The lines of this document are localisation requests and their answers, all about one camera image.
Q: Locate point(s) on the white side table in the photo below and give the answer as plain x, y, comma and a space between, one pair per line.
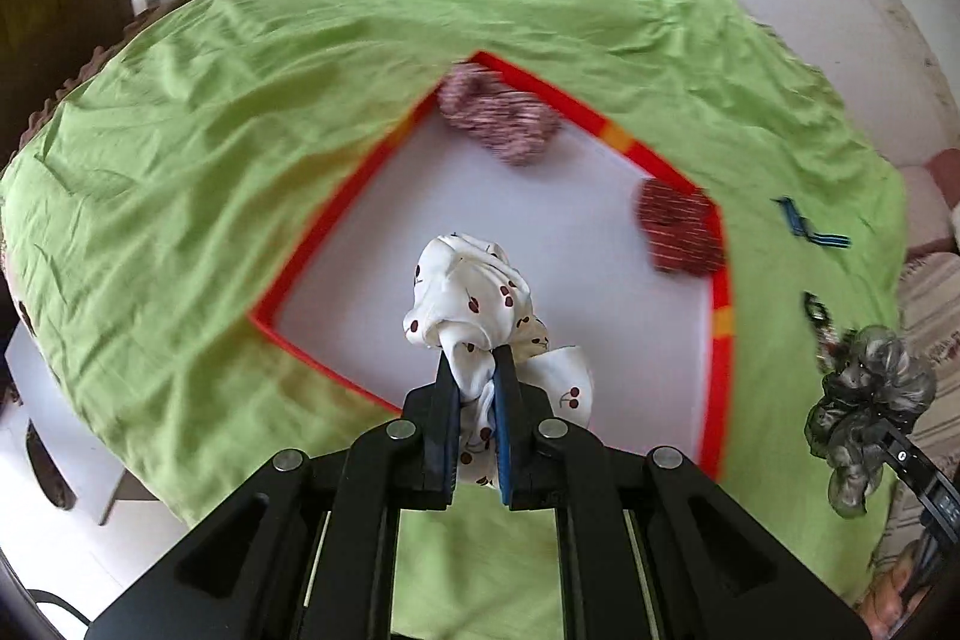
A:
60, 430

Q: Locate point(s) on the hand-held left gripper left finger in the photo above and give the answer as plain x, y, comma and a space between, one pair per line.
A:
448, 430

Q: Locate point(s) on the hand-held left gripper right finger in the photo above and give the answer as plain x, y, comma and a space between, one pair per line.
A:
504, 437

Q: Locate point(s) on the white cherry print scrunchie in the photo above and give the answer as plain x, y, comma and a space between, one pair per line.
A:
465, 295

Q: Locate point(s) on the striped pale bedding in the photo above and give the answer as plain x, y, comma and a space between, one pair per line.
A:
934, 317

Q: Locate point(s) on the dark red striped scrunchie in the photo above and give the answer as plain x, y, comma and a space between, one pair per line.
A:
679, 227

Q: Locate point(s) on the grey sheer scrunchie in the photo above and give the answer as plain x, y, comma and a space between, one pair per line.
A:
877, 377

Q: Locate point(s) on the blue striped hair clip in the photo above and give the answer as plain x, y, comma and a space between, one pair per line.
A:
806, 227

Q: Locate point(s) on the green bed sheet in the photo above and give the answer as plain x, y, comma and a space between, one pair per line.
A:
225, 123

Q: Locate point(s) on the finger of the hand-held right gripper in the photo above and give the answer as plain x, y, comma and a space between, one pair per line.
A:
926, 479

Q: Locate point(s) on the red framed white tray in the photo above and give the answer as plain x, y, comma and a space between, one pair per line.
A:
420, 197

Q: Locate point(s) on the pink pillow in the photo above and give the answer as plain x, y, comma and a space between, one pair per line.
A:
930, 197

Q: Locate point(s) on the pink white striped scrunchie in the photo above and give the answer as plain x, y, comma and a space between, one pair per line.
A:
499, 115

